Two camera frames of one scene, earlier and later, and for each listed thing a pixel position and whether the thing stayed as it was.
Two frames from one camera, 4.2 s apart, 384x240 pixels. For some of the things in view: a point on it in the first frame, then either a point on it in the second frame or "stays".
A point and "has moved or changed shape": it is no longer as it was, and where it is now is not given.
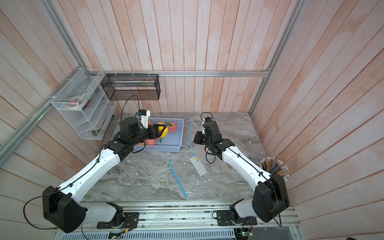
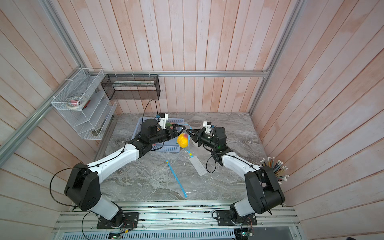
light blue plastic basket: (171, 142) stays
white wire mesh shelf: (84, 106) stays
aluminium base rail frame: (174, 220) stays
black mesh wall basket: (132, 86) stays
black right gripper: (198, 136) stays
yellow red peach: (166, 131) has moved or changed shape
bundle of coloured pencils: (276, 168) stays
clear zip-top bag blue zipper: (192, 129) to (184, 140)
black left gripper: (152, 130) to (174, 129)
